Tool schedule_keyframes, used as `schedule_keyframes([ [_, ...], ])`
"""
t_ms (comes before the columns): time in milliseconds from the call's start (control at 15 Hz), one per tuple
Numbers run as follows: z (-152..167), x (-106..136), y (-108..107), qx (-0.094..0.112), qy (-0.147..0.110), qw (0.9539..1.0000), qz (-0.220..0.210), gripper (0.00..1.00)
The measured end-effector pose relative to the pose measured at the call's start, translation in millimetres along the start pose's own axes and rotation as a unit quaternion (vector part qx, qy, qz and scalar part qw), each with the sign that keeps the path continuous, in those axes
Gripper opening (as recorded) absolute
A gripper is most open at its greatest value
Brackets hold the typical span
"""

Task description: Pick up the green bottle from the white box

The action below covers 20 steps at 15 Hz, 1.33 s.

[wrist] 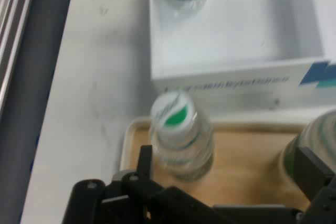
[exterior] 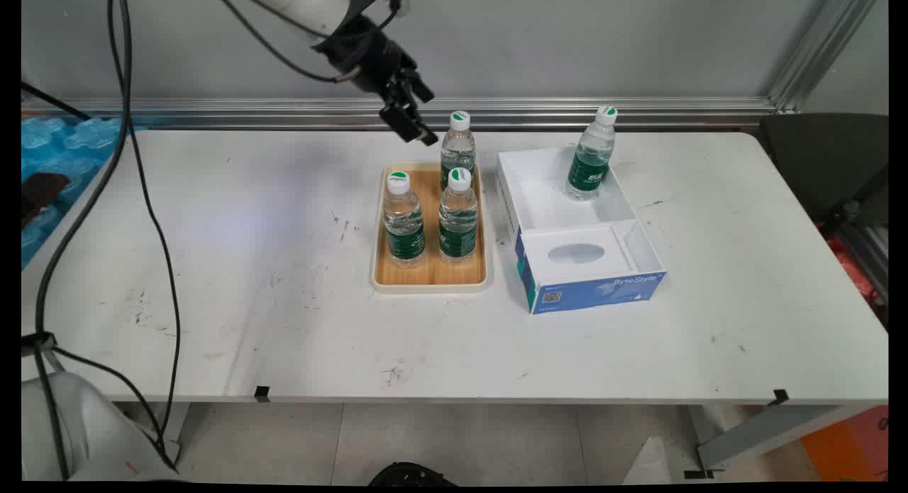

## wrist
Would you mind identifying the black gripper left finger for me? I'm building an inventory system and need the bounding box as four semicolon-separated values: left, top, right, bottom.
62;144;216;224

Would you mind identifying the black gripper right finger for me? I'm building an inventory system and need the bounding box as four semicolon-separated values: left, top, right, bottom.
296;145;336;224

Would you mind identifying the wooden tray with cream rim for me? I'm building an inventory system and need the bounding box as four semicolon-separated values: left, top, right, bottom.
117;117;336;212

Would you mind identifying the white and blue cardboard box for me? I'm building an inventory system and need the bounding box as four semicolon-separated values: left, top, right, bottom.
149;0;336;112

